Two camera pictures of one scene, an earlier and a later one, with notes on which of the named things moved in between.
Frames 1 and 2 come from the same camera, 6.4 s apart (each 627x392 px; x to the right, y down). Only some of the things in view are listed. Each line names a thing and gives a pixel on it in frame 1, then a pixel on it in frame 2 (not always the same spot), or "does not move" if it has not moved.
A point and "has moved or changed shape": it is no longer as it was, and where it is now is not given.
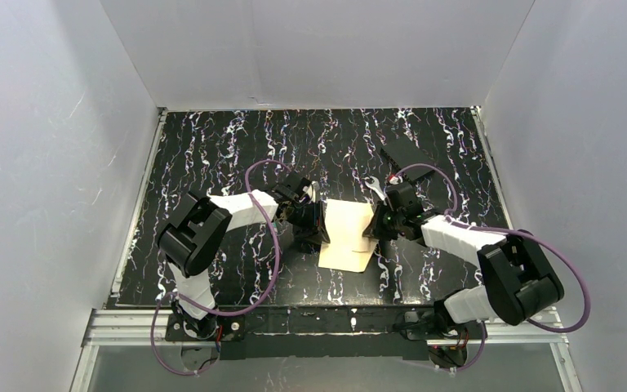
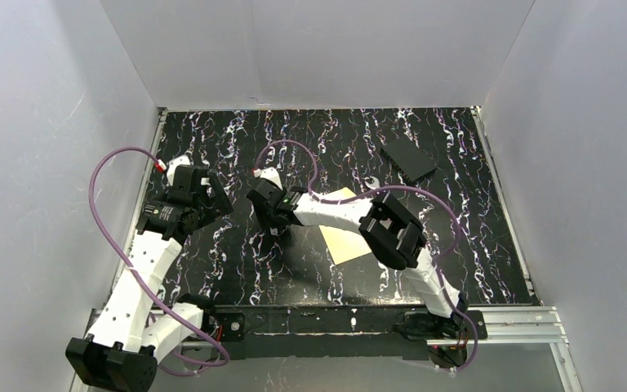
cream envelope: x=345 y=223 has moved or changed shape
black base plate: x=349 y=333 does not move
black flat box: x=405 y=153 does not move
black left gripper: x=316 y=223 -> x=215 y=196
